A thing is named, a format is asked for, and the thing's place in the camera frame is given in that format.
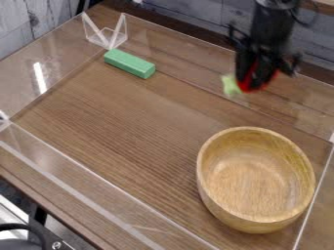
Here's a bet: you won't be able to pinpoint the wooden bowl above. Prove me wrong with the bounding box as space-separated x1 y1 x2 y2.
194 126 315 233

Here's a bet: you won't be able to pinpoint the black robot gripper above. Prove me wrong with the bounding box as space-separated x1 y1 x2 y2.
228 23 303 89

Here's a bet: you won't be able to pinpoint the black cable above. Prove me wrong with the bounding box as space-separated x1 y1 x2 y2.
0 223 46 250

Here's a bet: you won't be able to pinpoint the clear acrylic tray walls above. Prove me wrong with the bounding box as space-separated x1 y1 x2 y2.
0 6 334 250

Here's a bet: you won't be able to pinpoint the green rectangular block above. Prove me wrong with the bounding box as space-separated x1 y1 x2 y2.
102 49 154 79

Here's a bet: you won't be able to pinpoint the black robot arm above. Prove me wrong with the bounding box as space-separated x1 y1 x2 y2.
228 0 319 93

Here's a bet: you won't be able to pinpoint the red plush strawberry toy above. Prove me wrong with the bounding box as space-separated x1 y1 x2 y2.
220 61 279 97

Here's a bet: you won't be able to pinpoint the black metal table leg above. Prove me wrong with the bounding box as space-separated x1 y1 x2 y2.
27 203 46 234

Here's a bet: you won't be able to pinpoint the clear acrylic corner bracket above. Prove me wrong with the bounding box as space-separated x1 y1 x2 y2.
81 13 128 50

